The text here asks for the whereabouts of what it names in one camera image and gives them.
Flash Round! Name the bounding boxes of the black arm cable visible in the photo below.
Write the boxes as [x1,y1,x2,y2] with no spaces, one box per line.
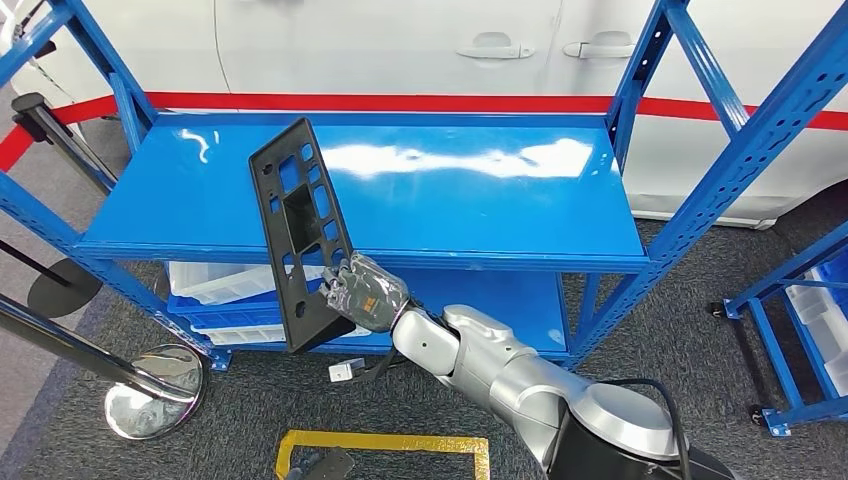
[599,377,694,480]

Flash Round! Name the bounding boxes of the white car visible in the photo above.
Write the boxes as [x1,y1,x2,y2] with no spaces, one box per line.
[0,0,848,231]

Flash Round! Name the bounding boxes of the blue metal shelf rack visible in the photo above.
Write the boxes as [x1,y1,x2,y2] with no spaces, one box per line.
[0,0,848,372]

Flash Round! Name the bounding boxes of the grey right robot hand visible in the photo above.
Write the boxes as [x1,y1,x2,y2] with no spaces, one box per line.
[319,251,412,335]

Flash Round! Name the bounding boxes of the red barrier belt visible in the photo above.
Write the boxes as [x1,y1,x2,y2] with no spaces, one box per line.
[52,91,848,132]
[0,122,38,174]

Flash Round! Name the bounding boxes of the chrome stanchion post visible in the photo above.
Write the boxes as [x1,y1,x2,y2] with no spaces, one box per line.
[9,92,119,197]
[0,293,210,442]

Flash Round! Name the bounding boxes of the translucent white plastic bin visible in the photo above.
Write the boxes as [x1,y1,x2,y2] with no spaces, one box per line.
[167,261,326,306]

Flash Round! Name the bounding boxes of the small blue wheeled rack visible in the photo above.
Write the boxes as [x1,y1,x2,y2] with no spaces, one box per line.
[708,221,848,439]

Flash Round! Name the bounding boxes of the black stanchion post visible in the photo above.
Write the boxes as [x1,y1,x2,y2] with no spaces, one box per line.
[0,238,104,318]

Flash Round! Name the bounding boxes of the black plastic plate frame part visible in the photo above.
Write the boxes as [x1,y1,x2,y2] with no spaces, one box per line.
[248,117,359,354]

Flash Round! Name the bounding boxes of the yellow floor tape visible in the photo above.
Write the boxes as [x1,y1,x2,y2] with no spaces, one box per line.
[274,429,492,480]

